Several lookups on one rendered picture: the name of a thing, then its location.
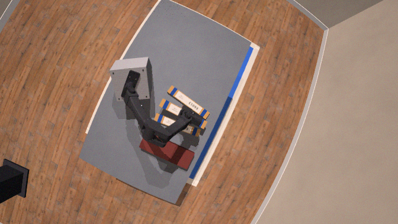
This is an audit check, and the white welding electrode pack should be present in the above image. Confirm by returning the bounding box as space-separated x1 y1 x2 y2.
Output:
167 86 210 119

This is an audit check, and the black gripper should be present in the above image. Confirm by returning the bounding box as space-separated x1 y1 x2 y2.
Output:
176 105 192 119

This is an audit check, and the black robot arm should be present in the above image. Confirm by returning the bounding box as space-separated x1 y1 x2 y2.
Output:
121 70 203 148

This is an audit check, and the white electrode pack with blue and orange bands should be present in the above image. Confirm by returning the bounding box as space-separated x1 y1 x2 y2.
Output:
154 113 201 137

